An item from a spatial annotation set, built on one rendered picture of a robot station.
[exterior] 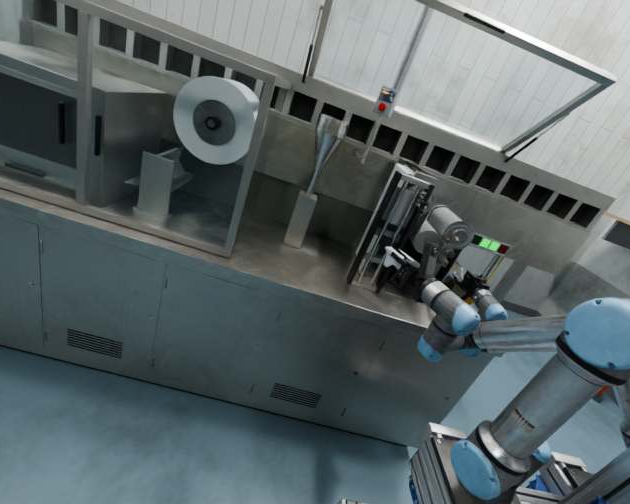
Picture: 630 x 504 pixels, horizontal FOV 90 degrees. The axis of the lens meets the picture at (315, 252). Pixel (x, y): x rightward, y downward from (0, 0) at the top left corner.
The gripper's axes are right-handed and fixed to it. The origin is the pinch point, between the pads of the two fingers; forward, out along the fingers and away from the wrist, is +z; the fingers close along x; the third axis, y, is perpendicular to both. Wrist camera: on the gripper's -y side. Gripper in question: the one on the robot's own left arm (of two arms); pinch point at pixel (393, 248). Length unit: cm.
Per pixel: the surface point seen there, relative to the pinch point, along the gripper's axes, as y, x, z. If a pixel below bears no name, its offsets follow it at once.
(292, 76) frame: -37, -20, 91
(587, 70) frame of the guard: -83, 50, 10
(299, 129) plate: -17, -8, 86
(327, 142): -19, -8, 55
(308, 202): 9, -3, 55
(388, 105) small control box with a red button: -42, 2, 43
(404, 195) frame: -14.9, 18.0, 24.9
